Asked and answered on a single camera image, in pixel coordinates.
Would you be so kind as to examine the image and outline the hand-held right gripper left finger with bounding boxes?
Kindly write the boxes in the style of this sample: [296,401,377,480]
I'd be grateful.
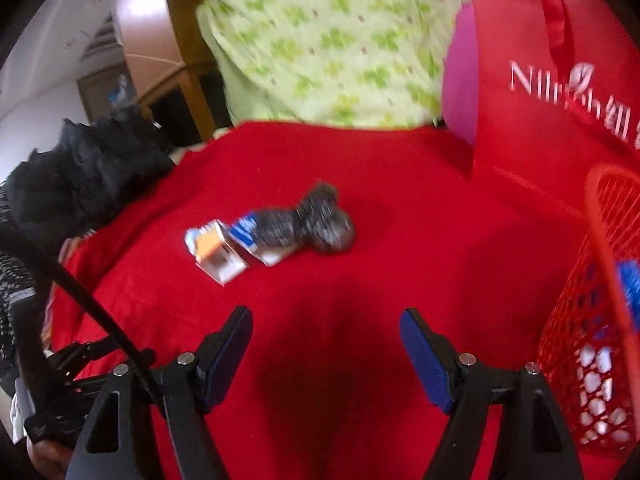
[65,305,254,480]

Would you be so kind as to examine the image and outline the person's left hand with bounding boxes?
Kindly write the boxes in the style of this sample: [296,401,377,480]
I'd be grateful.
[27,440,76,480]

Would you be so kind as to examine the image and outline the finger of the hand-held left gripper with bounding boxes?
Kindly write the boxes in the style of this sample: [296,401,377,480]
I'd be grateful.
[47,336,123,368]
[55,372,108,403]

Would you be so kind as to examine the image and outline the red blanket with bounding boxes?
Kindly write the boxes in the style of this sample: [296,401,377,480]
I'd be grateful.
[42,120,640,480]

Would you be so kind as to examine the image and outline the white tissue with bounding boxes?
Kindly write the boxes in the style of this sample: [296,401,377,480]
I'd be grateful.
[575,342,633,443]

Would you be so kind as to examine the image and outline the red plastic mesh basket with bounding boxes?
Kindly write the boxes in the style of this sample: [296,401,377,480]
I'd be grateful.
[537,164,640,461]

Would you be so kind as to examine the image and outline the red paper gift bag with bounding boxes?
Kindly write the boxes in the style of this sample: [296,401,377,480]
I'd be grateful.
[467,0,640,221]

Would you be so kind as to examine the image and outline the blue and white toothpaste box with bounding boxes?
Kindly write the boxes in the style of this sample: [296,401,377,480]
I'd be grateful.
[227,215,296,267]

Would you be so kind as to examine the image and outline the brown wooden door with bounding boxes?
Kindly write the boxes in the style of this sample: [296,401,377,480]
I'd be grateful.
[77,67,131,121]

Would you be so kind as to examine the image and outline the black cable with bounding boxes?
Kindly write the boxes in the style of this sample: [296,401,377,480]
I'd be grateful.
[0,222,161,406]

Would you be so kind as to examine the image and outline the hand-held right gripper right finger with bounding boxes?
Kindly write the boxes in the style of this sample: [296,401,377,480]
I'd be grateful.
[399,307,586,480]

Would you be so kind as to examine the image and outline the pink paper bag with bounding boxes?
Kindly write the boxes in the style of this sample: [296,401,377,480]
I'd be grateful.
[441,2,481,146]

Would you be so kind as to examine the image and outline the wooden cabinet frame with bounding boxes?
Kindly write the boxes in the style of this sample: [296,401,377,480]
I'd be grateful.
[135,57,236,153]

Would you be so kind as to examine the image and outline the green clover print quilt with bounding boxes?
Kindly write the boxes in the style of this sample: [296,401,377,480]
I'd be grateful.
[196,0,586,128]

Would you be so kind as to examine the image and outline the black puffer jacket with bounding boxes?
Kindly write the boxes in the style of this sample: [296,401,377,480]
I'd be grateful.
[7,107,176,241]

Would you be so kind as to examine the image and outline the brown wooden pillar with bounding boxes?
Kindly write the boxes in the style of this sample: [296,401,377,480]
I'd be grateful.
[110,0,216,141]

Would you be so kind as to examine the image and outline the orange and white small box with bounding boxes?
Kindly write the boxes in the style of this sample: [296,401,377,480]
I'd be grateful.
[192,220,248,286]

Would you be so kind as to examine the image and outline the blue plastic bag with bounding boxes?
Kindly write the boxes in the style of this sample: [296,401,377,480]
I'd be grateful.
[617,260,640,311]

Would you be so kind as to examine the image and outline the black floral jacket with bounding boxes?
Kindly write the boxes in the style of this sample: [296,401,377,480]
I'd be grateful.
[0,180,56,396]

